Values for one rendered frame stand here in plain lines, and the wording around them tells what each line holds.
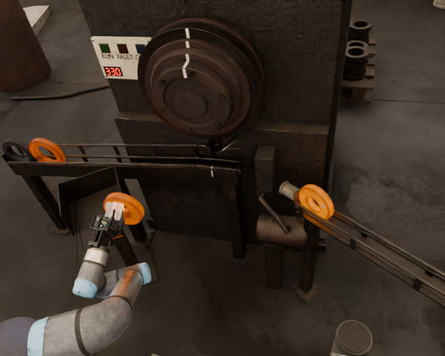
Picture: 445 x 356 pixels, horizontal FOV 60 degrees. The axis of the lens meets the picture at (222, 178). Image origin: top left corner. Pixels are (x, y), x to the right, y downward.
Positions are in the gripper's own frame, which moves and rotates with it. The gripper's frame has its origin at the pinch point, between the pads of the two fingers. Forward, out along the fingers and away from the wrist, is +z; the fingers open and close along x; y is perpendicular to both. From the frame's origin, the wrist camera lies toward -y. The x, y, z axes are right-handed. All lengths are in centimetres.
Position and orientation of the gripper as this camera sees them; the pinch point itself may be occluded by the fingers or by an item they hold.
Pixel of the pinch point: (119, 201)
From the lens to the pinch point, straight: 148.9
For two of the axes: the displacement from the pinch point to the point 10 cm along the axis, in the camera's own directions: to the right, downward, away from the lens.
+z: 2.1, -8.8, 4.4
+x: -9.6, -1.0, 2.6
